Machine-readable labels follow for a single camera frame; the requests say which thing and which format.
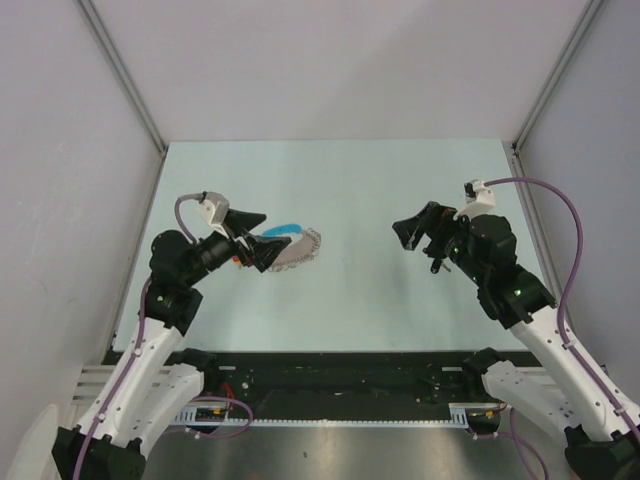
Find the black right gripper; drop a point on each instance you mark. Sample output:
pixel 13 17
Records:
pixel 435 220

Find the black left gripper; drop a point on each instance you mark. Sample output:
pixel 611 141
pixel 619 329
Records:
pixel 261 250

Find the metal key organizer with rings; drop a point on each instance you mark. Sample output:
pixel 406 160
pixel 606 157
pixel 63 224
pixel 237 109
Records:
pixel 304 247

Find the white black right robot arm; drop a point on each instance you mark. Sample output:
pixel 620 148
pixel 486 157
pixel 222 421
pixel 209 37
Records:
pixel 586 414

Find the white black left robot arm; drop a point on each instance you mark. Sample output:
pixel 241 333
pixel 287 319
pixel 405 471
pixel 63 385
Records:
pixel 115 436

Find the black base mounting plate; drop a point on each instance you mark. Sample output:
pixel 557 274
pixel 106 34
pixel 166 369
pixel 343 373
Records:
pixel 435 377

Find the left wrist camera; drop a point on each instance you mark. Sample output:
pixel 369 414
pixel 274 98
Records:
pixel 213 208

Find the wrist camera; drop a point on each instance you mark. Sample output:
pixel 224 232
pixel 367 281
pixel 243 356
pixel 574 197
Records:
pixel 479 198
pixel 213 208

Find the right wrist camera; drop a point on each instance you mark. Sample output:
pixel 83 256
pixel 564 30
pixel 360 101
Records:
pixel 479 198

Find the grey slotted cable duct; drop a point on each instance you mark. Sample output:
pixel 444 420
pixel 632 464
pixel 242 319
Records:
pixel 412 415

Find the aluminium frame rail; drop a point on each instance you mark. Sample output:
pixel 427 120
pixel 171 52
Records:
pixel 90 383

